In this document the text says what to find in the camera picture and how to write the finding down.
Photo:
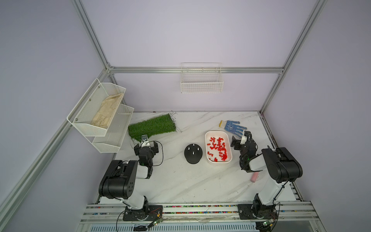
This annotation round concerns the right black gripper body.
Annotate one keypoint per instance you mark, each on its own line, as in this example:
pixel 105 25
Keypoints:
pixel 239 147

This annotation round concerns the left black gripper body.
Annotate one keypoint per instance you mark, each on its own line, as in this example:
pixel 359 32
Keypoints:
pixel 153 150

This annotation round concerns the black round screw base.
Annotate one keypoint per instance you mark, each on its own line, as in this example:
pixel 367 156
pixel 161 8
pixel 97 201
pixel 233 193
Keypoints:
pixel 193 153

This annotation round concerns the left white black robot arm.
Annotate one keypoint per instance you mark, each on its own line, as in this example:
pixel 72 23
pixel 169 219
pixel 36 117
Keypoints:
pixel 118 183

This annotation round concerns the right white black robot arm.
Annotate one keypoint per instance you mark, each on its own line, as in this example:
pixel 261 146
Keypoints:
pixel 282 167

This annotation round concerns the white plastic tray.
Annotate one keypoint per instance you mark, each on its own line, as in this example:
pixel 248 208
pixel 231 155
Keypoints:
pixel 218 148

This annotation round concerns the blue dotted work glove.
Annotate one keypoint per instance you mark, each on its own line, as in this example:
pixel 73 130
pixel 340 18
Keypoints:
pixel 233 127

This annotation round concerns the green artificial grass mat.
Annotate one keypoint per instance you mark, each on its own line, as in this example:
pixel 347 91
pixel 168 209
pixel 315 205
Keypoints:
pixel 150 127

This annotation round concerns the lower white mesh shelf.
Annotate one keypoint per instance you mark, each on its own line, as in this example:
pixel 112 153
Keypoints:
pixel 112 141

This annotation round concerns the white mesh shelf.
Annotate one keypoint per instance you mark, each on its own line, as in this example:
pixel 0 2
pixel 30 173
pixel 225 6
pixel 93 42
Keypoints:
pixel 112 141
pixel 84 115

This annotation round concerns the beige cloth glove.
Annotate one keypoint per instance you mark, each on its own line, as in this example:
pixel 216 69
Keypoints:
pixel 107 110

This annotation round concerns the upper white mesh shelf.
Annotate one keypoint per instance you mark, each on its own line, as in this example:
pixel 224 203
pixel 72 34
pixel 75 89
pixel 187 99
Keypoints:
pixel 84 115

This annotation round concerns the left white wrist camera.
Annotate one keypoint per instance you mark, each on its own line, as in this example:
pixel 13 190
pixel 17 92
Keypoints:
pixel 144 141

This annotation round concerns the aluminium mounting rail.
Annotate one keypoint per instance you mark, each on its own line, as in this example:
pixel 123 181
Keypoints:
pixel 223 212

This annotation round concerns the white wire wall basket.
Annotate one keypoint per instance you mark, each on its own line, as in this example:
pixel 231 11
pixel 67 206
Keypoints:
pixel 201 77

